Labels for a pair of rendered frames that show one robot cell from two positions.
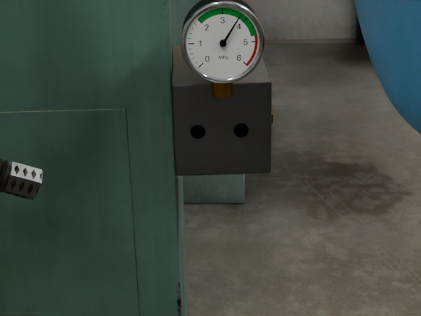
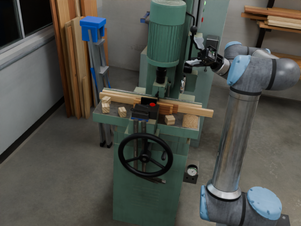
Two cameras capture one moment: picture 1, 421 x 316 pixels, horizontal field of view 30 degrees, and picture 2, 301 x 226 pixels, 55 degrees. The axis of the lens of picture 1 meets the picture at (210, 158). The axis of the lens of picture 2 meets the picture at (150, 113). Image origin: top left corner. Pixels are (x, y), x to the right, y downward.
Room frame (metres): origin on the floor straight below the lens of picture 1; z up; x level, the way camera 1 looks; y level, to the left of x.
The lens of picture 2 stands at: (-0.66, 0.06, 1.80)
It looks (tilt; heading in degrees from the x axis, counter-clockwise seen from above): 33 degrees down; 9
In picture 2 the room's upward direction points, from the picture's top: 5 degrees clockwise
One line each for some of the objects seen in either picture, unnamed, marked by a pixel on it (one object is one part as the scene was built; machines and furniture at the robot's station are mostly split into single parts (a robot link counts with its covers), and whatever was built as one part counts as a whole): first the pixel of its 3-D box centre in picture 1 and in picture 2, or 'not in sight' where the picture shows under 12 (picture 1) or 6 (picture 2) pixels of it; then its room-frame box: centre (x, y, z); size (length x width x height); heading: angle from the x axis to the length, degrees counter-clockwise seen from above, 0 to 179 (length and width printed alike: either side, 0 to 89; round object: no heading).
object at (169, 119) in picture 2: not in sight; (169, 119); (0.66, 0.16, 0.92); 0.04 x 0.04 x 0.04; 29
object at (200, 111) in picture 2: not in sight; (155, 104); (0.79, 0.27, 0.92); 0.68 x 0.02 x 0.04; 92
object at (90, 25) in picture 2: not in sight; (101, 86); (1.49, 0.87, 0.58); 0.27 x 0.25 x 1.16; 90
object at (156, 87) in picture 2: not in sight; (160, 87); (0.81, 0.25, 1.03); 0.14 x 0.07 x 0.09; 2
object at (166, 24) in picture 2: not in sight; (165, 33); (0.79, 0.26, 1.35); 0.18 x 0.18 x 0.31
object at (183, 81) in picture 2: not in sight; (182, 83); (0.92, 0.13, 1.02); 0.12 x 0.03 x 0.12; 2
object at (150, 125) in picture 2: not in sight; (143, 122); (0.60, 0.29, 0.92); 0.15 x 0.13 x 0.09; 92
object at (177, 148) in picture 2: not in sight; (158, 116); (0.91, 0.26, 0.76); 0.57 x 0.45 x 0.09; 2
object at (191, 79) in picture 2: not in sight; (188, 80); (0.98, 0.10, 1.02); 0.09 x 0.07 x 0.12; 92
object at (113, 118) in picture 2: not in sight; (146, 120); (0.68, 0.30, 0.87); 0.61 x 0.30 x 0.06; 92
